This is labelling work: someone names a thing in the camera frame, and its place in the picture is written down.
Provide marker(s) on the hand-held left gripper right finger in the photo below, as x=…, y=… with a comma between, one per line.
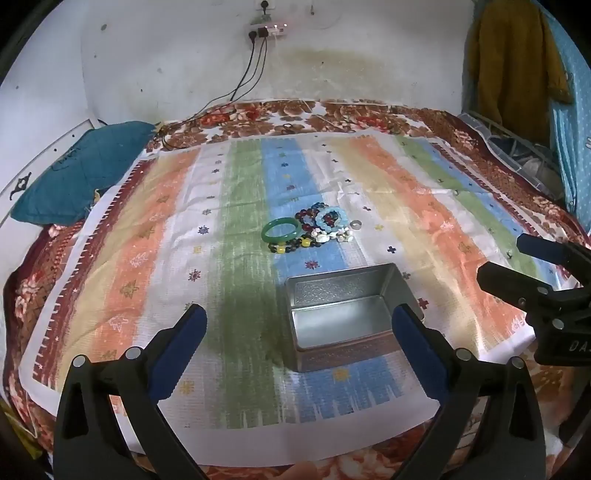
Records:
x=415, y=350

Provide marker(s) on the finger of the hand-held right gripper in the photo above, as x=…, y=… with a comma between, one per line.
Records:
x=545, y=249
x=512, y=286

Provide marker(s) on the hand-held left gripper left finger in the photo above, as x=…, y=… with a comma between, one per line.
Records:
x=183, y=344

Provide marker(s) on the rectangular metal tin box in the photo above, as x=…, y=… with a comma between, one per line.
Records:
x=351, y=321

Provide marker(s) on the green jade bangle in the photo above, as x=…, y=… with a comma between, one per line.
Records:
x=265, y=233

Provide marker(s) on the striped pastel cloth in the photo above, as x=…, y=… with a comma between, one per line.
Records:
x=138, y=277

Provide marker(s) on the blue dotted cloth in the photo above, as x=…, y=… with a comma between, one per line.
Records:
x=572, y=115

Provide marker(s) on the mustard yellow garment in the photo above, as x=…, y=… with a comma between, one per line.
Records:
x=512, y=60

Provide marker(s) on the teal pillow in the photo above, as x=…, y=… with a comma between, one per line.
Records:
x=78, y=170

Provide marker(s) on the white power strip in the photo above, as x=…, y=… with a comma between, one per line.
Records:
x=272, y=32

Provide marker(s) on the white wall socket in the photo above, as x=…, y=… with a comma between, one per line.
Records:
x=266, y=4

